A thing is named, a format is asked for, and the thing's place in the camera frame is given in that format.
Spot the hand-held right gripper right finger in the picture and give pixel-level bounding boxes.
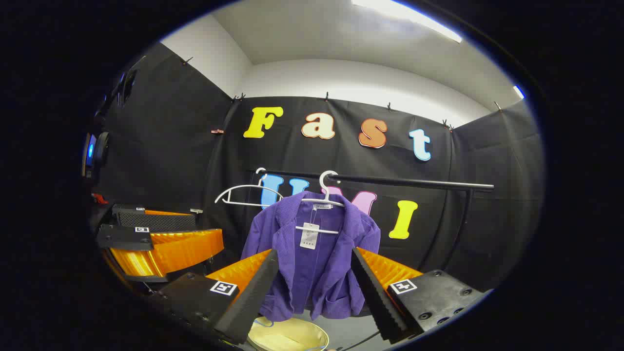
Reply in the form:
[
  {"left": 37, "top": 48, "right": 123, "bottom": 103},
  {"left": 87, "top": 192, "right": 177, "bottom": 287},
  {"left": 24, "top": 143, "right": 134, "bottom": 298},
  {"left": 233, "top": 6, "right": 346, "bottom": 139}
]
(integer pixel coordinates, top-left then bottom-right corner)
[{"left": 350, "top": 247, "right": 494, "bottom": 342}]

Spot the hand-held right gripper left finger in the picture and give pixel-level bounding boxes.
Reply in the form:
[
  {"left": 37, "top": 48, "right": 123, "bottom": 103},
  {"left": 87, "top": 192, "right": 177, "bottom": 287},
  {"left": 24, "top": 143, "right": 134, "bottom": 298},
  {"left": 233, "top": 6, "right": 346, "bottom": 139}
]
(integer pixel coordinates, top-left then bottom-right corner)
[{"left": 146, "top": 249, "right": 279, "bottom": 346}]

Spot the pale yellow laundry hamper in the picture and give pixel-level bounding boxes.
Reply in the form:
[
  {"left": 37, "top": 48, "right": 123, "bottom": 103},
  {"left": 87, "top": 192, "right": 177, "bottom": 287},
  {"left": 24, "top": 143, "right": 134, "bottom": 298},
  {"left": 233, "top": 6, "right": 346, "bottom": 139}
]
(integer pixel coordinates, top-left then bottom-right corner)
[{"left": 248, "top": 316, "right": 330, "bottom": 351}]

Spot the purple corduroy jacket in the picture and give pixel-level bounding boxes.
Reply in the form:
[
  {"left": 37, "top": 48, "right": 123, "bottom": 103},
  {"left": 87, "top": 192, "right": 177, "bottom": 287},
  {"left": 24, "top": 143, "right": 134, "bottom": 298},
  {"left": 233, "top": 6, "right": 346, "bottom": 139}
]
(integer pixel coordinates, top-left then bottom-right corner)
[{"left": 240, "top": 191, "right": 382, "bottom": 322}]

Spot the white plastic hanger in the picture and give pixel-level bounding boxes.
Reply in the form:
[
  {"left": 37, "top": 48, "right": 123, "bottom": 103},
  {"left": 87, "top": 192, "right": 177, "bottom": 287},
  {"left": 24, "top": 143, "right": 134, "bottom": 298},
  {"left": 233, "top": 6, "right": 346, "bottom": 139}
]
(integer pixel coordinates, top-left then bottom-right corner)
[
  {"left": 214, "top": 167, "right": 285, "bottom": 208},
  {"left": 295, "top": 171, "right": 347, "bottom": 235}
]

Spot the black clothes rack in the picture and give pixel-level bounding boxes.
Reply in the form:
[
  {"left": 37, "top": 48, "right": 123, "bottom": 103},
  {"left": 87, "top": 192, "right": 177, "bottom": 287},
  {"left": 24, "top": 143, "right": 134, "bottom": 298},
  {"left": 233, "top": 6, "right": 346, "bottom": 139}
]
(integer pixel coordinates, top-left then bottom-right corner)
[{"left": 249, "top": 170, "right": 495, "bottom": 278}]

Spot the black backdrop cloth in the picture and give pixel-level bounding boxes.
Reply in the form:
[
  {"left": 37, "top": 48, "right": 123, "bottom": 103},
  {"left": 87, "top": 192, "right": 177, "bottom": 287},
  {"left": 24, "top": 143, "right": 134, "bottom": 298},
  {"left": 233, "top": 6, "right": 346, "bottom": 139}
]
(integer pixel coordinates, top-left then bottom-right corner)
[{"left": 85, "top": 41, "right": 546, "bottom": 293}]

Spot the row of black clips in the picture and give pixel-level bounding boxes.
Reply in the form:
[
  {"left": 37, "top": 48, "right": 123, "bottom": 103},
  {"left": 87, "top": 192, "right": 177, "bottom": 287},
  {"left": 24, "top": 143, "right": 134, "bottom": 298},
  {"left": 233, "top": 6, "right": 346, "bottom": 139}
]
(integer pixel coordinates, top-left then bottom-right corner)
[{"left": 181, "top": 56, "right": 503, "bottom": 132}]

